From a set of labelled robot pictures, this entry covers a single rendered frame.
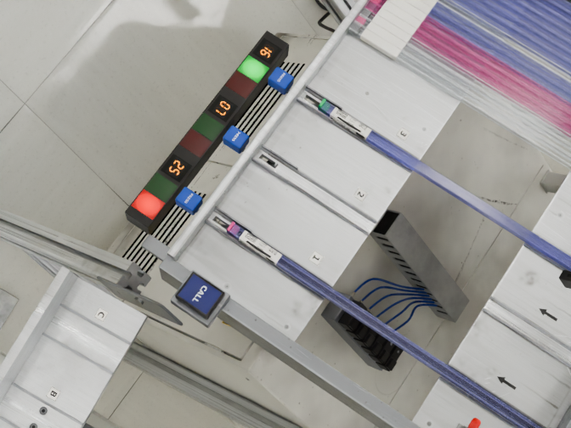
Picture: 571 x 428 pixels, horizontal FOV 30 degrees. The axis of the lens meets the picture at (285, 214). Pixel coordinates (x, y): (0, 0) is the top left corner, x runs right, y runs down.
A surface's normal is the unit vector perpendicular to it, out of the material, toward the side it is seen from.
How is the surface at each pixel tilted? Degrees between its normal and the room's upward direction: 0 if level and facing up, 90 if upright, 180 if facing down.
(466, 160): 0
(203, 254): 46
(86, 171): 0
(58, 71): 0
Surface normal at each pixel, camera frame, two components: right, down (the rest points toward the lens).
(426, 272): 0.63, 0.18
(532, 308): 0.05, -0.32
